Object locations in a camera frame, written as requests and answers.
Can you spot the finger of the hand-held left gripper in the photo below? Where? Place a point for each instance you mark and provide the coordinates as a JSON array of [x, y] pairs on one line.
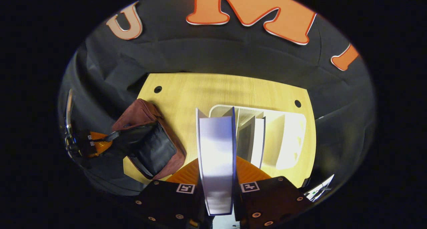
[[96, 149], [100, 137]]

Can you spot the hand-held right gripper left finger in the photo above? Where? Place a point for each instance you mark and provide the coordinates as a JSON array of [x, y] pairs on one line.
[[166, 202]]

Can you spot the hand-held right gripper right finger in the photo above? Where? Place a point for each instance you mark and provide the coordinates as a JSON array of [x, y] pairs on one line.
[[270, 202]]

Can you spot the maroon schoolbag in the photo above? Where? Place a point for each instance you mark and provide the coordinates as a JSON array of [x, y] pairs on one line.
[[140, 112]]

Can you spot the white cover book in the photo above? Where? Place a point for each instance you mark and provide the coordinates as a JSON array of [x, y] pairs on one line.
[[257, 139]]

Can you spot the white bookshelf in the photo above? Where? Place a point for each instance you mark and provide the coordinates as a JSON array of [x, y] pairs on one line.
[[287, 139]]

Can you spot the blue cover book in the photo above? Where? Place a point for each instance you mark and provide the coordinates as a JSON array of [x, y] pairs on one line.
[[217, 149]]

